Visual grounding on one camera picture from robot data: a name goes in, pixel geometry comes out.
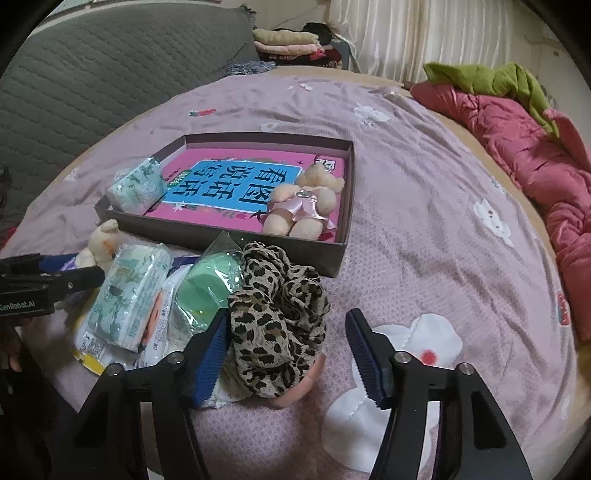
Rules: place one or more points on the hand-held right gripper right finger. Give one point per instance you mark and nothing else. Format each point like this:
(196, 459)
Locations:
(365, 357)

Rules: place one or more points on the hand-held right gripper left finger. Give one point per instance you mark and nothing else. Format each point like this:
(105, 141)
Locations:
(211, 362)

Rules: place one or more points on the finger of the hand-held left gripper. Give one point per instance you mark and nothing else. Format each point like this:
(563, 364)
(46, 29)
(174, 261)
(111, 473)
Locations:
(81, 279)
(48, 262)

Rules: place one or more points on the teddy bear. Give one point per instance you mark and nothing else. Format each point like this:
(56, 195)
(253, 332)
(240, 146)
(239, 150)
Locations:
(104, 240)
(300, 203)

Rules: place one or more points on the green floral tissue pack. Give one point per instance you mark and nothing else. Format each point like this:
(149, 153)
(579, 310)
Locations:
(124, 295)
(136, 187)

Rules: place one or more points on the white doll hat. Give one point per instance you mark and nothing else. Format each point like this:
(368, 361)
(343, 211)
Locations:
(415, 337)

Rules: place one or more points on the purple and white wipes packet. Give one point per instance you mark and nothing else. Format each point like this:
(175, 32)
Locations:
(159, 323)

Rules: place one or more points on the yellow and white wipes packet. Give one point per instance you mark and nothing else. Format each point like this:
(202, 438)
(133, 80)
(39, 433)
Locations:
(92, 348)

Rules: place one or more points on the leopard print scarf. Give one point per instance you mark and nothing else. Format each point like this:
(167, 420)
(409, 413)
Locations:
(272, 323)

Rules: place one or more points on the green sponge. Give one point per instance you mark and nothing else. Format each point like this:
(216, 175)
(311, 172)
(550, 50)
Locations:
(207, 286)

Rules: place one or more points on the dark cardboard box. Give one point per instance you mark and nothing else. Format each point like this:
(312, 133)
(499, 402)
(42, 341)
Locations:
(277, 254)

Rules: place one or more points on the person's left hand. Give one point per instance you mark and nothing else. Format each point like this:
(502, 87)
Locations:
(11, 362)

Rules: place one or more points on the pink and blue book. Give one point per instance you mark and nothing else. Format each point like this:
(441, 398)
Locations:
(217, 184)

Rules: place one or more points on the purple patterned bedsheet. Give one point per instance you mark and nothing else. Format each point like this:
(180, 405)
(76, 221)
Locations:
(415, 184)

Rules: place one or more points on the grey quilted headboard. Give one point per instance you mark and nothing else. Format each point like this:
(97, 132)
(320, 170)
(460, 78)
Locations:
(92, 83)

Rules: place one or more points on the pink quilt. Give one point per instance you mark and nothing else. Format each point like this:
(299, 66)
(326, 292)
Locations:
(508, 138)

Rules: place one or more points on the dark patterned cloth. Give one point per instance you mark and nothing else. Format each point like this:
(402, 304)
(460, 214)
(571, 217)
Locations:
(251, 68)

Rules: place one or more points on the stack of folded clothes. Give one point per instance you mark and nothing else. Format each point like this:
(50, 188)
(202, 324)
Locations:
(286, 46)

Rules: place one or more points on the green blanket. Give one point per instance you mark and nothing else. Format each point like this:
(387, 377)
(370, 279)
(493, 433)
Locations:
(508, 78)

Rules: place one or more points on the white curtain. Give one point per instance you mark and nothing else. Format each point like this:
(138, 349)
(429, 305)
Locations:
(415, 32)

